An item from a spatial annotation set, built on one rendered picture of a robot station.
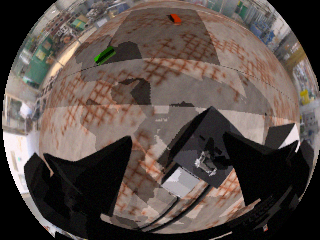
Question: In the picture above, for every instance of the green block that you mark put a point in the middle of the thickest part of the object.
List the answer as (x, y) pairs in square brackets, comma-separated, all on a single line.
[(103, 54)]

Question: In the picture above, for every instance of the orange-red flat bar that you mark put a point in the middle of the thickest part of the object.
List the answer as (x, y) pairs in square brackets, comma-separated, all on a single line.
[(175, 18)]

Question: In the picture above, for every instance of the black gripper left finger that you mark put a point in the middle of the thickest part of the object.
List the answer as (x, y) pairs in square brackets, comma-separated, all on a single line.
[(96, 177)]

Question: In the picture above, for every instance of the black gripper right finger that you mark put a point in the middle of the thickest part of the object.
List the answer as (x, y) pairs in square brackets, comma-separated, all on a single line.
[(255, 165)]

